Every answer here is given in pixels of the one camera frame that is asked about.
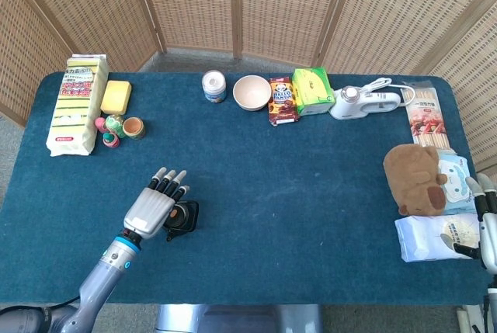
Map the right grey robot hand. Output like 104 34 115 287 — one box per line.
440 172 497 275

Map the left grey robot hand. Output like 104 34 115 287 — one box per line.
123 167 191 240

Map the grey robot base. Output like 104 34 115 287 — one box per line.
155 304 323 333

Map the light blue wet wipes pack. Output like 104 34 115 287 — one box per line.
436 148 478 216

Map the white pouch pack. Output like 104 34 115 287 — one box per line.
394 213 485 263

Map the green nesting doll upper half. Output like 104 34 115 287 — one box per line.
104 113 126 139

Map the brown capybara plush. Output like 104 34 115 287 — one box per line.
383 144 448 217

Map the yellow sponge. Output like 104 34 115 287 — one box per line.
99 79 132 116

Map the yellow sponge multipack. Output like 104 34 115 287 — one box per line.
45 53 109 158

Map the blue table cloth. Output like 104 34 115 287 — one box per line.
0 71 497 306

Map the bamboo skewer pack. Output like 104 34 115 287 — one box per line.
401 80 451 151

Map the jar with blue label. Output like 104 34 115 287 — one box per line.
201 70 228 104

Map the beige bowl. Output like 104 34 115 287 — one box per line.
232 75 273 112

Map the Hello Panda snack box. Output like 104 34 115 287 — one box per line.
268 76 301 127

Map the white handheld garment steamer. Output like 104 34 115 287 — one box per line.
328 85 401 121

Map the green tissue pack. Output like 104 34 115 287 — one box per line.
291 67 336 116

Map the wicker folding screen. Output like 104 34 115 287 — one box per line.
0 0 497 179

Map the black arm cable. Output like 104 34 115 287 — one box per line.
45 297 81 310

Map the white power cable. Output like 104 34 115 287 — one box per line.
359 77 407 97

